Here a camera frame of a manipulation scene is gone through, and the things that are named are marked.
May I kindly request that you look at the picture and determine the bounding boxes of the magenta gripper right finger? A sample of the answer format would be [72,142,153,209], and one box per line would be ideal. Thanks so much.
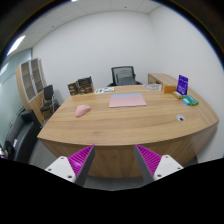
[134,145,182,184]

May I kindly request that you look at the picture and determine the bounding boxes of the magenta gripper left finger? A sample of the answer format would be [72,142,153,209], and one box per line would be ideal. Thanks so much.
[46,145,95,186]

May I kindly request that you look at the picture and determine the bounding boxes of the pink computer mouse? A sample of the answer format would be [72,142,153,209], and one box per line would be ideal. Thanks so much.
[75,105,90,117]

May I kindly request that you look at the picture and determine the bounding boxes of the pink blue mouse pad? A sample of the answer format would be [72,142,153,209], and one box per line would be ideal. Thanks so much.
[109,93,146,108]

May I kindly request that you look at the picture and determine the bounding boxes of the wooden office desk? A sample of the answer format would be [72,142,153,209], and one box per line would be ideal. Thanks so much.
[38,85,219,178]

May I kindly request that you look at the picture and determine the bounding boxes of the black leather sofa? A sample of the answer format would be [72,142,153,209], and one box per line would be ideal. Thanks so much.
[4,110,41,163]

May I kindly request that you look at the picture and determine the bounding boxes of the black visitor chair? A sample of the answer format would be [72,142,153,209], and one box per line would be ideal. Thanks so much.
[40,85,55,115]

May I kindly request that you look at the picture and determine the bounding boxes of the blue packet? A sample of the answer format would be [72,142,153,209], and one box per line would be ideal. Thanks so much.
[182,98,190,105]

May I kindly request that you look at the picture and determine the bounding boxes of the green packet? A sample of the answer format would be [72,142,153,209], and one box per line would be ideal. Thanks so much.
[185,95,199,106]

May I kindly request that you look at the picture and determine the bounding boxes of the yellow small packet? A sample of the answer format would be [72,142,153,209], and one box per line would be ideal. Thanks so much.
[172,91,183,100]

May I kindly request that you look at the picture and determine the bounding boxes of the orange wooden box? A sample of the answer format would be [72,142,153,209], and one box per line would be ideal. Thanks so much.
[163,85,177,93]

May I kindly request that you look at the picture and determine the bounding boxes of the dark small box left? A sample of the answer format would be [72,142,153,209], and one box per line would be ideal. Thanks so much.
[68,82,79,96]

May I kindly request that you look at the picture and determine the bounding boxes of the dark printed box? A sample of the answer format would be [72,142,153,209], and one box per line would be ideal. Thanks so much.
[77,77,93,94]

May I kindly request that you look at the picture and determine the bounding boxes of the purple standing card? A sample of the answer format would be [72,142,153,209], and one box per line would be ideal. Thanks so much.
[176,75,188,95]

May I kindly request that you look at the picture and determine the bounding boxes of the white green leaflet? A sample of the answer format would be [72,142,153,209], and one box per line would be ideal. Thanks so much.
[95,87,115,94]

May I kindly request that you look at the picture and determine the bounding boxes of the wooden side cabinet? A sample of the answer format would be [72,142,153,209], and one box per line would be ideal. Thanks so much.
[148,73,177,86]

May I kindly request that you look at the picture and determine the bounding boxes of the black mesh office chair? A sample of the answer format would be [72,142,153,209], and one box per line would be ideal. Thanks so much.
[109,66,141,87]

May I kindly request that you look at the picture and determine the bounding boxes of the wooden bookshelf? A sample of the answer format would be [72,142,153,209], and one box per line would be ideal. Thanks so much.
[16,58,46,123]

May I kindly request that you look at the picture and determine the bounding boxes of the ceiling light strip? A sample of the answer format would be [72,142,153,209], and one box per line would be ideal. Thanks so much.
[6,35,25,56]

